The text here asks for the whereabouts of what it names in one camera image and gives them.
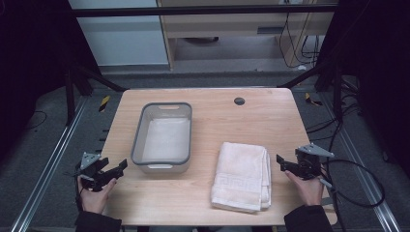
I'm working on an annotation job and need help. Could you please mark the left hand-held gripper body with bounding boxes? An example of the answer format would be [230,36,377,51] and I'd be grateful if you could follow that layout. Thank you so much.
[76,151,110,193]

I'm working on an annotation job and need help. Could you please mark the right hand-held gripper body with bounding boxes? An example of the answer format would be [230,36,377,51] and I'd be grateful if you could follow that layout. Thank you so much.
[294,142,336,182]

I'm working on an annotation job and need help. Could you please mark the person's right hand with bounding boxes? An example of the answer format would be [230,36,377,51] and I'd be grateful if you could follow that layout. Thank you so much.
[284,169,326,208]

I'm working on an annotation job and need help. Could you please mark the person's left hand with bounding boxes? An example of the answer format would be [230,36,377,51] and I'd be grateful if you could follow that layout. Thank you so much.
[76,175,118,216]

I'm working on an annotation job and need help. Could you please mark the folded white towel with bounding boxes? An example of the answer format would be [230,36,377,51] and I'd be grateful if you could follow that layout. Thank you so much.
[210,141,273,214]

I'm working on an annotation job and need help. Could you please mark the yellow black tape marker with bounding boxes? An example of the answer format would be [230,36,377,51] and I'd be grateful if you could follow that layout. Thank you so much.
[98,95,111,113]
[304,92,324,107]

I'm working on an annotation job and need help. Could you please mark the grey plastic basin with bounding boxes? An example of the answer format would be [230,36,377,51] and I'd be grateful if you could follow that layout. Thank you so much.
[130,101,193,175]

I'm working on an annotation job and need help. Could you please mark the black metal stand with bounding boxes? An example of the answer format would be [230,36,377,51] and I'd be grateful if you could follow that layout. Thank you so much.
[278,59,347,122]
[63,62,129,127]

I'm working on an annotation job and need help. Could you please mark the white cabinet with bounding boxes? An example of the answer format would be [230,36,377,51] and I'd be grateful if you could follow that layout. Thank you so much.
[68,0,170,68]

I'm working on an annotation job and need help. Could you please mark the black horizontal bar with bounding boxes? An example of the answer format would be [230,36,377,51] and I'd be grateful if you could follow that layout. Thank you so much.
[71,4,338,18]

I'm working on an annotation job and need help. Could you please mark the black floor cables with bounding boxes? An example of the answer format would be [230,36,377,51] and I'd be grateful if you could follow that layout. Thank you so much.
[304,83,366,143]

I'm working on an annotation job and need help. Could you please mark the aluminium floor rail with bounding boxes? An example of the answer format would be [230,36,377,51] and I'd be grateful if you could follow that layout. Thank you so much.
[9,96,89,232]
[318,93,402,232]

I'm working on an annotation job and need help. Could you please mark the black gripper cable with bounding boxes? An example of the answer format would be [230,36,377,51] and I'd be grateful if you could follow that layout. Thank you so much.
[318,159,387,210]

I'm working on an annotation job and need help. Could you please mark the black hanging cables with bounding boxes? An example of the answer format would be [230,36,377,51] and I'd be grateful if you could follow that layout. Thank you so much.
[278,12,322,70]

